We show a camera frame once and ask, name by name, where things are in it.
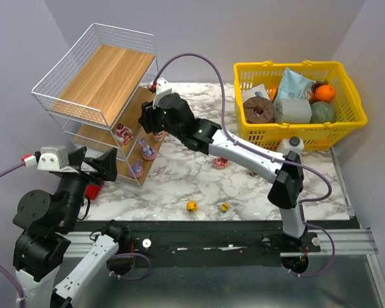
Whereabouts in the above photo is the purple figure orange donut toy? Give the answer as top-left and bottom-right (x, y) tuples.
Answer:
(153, 131), (166, 141)

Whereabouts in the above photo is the purple bunny pink donut toy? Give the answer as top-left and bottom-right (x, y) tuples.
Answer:
(128, 159), (144, 179)

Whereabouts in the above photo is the red strawberry cake toy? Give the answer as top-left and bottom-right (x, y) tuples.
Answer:
(114, 123), (134, 145)

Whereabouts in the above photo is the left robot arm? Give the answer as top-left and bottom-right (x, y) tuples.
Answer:
(13, 146), (130, 307)

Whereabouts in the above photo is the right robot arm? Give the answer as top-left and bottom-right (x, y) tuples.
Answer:
(138, 93), (307, 244)

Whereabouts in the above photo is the red bell pepper toy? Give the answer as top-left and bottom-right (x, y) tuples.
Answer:
(86, 184), (103, 200)

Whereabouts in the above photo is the pink strawberry donut toy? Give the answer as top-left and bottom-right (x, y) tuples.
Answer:
(212, 157), (228, 169)

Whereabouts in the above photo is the brown chocolate donut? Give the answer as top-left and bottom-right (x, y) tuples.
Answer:
(243, 96), (275, 124)

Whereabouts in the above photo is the white tissue packet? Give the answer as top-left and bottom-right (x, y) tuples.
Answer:
(241, 83), (271, 103)

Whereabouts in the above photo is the yellow duck toy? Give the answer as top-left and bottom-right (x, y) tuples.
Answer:
(186, 201), (198, 212)

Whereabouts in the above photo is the yellow minion toy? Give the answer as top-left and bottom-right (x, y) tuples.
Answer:
(220, 203), (230, 213)

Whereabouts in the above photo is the white paper roll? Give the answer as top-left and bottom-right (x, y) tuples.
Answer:
(273, 98), (311, 124)

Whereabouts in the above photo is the light blue snack bag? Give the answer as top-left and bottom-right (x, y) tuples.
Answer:
(276, 67), (316, 100)

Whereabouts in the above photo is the white bottle grey cap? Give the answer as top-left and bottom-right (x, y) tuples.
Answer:
(276, 137), (304, 155)

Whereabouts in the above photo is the green melon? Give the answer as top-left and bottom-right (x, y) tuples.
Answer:
(310, 101), (337, 124)

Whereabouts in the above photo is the orange fruit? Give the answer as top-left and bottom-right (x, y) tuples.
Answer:
(314, 85), (336, 103)

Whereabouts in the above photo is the yellow plastic basket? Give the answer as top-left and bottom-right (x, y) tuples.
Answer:
(234, 61), (368, 151)

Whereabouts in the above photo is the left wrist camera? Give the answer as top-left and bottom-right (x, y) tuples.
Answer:
(22, 146), (69, 172)

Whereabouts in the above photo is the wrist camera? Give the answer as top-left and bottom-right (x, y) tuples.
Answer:
(148, 77), (172, 108)
(22, 146), (69, 172)

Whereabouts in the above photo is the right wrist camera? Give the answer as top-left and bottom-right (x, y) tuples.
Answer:
(148, 77), (172, 108)

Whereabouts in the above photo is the white wire wooden shelf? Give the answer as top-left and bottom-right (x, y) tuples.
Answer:
(31, 23), (162, 188)

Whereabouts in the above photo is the black mounting rail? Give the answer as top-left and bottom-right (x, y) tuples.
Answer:
(70, 220), (379, 269)

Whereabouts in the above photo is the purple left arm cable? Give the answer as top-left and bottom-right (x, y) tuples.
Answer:
(0, 160), (28, 308)

